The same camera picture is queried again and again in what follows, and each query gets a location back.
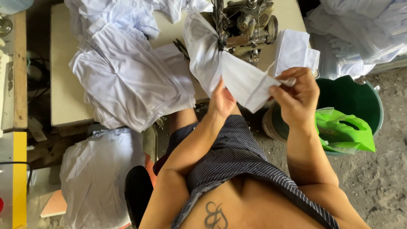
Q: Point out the black stool seat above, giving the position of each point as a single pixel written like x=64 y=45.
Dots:
x=138 y=194

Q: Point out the green plastic bag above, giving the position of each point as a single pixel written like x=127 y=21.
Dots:
x=345 y=132

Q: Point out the stack of white fabric pieces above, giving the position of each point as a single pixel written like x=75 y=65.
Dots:
x=292 y=51

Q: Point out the orange flat piece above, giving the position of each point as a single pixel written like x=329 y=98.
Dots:
x=54 y=205

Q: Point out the old metal sewing machine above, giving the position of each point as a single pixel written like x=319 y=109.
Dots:
x=248 y=28

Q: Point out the green plastic bucket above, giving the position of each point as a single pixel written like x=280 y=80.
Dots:
x=349 y=95

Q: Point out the black scissors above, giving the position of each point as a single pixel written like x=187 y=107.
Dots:
x=182 y=48

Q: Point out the person's left hand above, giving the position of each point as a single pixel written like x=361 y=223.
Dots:
x=223 y=102

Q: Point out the yellow board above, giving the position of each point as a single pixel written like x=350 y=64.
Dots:
x=19 y=181

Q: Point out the bundle of white garments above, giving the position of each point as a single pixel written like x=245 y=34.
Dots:
x=95 y=178

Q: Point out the person's right hand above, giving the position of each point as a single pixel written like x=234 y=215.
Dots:
x=297 y=101

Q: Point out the wooden bench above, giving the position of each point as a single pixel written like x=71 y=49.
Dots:
x=17 y=73

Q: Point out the dark striped shorts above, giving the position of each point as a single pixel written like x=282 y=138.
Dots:
x=235 y=152

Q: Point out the pile of white garments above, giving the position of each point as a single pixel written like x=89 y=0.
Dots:
x=127 y=76

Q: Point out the heap of white folded garments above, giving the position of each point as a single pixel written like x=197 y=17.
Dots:
x=359 y=35

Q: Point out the white cloth piece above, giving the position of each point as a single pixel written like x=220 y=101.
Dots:
x=229 y=73

